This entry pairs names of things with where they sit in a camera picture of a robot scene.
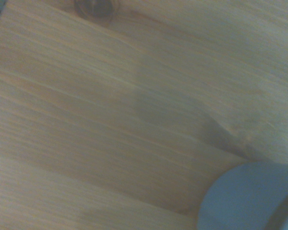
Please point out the blue enamel mug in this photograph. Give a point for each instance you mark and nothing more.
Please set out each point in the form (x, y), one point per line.
(242, 196)

